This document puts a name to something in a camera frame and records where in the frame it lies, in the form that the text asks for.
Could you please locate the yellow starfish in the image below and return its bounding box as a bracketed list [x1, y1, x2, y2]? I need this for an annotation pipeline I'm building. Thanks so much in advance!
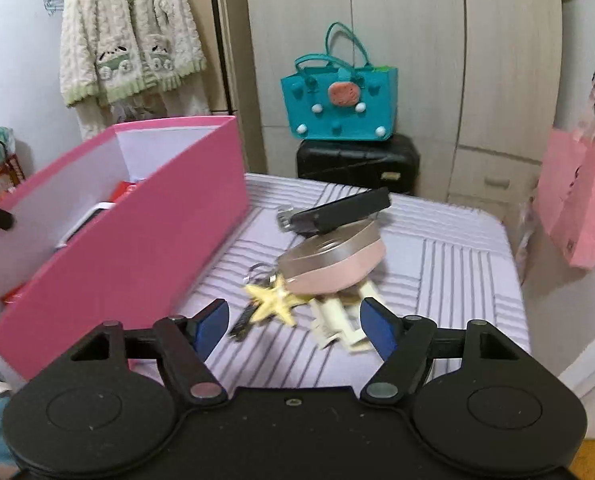
[244, 275, 311, 328]

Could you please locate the beige tall cabinet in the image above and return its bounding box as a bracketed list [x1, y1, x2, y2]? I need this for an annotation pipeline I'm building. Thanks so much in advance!
[207, 0, 258, 121]

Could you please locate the pink round compact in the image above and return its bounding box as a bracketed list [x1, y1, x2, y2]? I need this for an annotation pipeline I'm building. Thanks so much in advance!
[276, 220, 385, 296]

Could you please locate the black rectangular case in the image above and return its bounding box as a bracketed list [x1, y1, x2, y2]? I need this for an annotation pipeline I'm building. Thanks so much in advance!
[291, 187, 392, 235]

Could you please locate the white fleece jacket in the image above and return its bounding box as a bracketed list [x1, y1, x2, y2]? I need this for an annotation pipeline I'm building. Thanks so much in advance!
[58, 0, 208, 108]

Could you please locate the pink shopping bag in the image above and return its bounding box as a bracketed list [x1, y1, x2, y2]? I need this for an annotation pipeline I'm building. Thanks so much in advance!
[532, 72, 595, 271]

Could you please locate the black suitcase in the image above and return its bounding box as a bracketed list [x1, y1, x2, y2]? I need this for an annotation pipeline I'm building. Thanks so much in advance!
[296, 134, 421, 197]

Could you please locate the yellow star keychain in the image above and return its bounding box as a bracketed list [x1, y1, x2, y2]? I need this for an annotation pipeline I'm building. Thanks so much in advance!
[227, 262, 278, 343]

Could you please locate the white mobile router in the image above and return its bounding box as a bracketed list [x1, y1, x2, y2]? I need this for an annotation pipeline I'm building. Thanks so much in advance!
[54, 201, 115, 251]

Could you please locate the striped tablecloth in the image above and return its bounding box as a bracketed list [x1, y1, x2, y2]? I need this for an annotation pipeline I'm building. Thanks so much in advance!
[132, 172, 533, 391]

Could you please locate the patterned gift bag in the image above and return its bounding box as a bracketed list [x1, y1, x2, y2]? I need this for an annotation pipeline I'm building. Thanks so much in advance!
[0, 125, 30, 201]

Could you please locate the teal felt handbag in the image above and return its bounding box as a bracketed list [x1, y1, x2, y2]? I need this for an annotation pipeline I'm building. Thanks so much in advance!
[280, 22, 398, 142]

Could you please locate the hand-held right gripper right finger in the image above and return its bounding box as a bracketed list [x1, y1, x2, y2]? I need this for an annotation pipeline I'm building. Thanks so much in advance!
[359, 297, 521, 405]

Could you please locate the cream clip holder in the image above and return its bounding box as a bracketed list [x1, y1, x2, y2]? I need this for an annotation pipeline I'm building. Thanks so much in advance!
[310, 280, 383, 353]

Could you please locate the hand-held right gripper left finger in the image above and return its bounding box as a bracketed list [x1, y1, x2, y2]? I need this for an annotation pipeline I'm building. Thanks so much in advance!
[68, 298, 230, 406]

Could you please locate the beige wardrobe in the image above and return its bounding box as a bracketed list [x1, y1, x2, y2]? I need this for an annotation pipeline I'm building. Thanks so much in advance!
[242, 0, 563, 211]

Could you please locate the pink cardboard box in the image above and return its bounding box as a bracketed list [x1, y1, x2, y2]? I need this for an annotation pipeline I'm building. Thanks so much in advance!
[0, 115, 250, 381]

